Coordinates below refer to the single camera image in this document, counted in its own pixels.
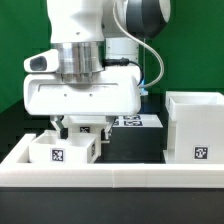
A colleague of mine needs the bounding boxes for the white U-shaped fence wall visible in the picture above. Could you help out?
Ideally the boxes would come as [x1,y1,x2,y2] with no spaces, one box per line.
[0,134,224,188]

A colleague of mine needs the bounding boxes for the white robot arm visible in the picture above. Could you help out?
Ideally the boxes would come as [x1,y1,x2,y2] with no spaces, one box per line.
[23,0,171,140]

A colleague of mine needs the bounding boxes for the white drawer with tag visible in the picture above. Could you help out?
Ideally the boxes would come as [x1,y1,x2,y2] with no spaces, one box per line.
[62,115,106,141]
[29,130,101,165]

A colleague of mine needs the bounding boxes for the printed marker sheet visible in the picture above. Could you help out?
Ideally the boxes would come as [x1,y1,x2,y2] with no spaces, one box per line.
[113,114,162,128]

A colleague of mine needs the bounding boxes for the white front drawer with tag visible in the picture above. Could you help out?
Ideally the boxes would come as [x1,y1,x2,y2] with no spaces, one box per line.
[29,130,101,165]

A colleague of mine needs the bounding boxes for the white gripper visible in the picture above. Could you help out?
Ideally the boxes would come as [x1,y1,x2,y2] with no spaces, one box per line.
[23,49,141,143]

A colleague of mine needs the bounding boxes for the black cable bundle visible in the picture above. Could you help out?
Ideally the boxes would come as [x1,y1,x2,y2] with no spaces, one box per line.
[103,0,166,88]

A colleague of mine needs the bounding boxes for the white drawer cabinet box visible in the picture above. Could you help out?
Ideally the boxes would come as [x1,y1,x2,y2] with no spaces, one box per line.
[163,91,224,164]

